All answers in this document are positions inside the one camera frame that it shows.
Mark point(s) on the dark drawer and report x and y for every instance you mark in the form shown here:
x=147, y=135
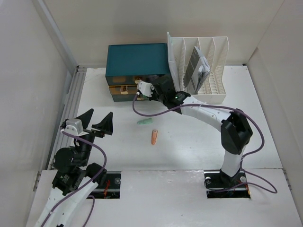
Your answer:
x=123, y=98

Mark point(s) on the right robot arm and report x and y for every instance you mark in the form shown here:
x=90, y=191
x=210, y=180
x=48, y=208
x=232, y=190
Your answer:
x=233, y=126

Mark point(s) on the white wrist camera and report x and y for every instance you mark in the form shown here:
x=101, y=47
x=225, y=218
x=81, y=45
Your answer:
x=145, y=88
x=73, y=127

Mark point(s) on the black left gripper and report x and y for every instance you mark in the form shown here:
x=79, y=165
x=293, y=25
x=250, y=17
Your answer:
x=105, y=125

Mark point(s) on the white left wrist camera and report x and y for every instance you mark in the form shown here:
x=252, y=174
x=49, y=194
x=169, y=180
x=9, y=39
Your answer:
x=73, y=127

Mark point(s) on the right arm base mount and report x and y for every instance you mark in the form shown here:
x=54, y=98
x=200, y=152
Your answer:
x=220, y=186

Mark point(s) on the white file rack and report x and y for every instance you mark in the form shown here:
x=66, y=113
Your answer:
x=215, y=49

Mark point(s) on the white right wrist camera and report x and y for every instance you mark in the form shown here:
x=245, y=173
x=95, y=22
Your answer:
x=145, y=88

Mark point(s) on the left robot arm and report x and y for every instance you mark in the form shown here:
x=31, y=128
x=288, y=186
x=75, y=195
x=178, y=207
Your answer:
x=60, y=209

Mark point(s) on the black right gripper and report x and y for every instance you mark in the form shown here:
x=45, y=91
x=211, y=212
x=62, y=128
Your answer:
x=153, y=96

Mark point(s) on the aluminium frame rail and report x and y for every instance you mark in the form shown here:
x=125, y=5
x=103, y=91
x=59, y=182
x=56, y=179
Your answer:
x=73, y=85

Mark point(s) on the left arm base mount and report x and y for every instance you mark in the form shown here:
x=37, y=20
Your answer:
x=105, y=186

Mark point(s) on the grey booklet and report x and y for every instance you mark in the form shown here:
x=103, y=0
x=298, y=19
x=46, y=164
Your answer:
x=197, y=72

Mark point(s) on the teal drawer organizer cabinet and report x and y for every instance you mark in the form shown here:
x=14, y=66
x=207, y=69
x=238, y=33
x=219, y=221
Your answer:
x=137, y=59

